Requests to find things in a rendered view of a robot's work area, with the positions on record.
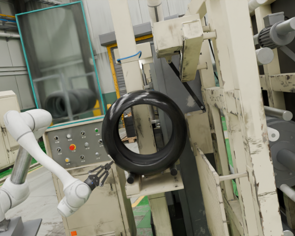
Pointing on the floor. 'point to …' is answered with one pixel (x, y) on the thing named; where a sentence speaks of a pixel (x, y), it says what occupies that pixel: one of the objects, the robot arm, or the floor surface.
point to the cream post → (160, 212)
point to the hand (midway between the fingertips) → (109, 165)
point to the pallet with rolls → (130, 132)
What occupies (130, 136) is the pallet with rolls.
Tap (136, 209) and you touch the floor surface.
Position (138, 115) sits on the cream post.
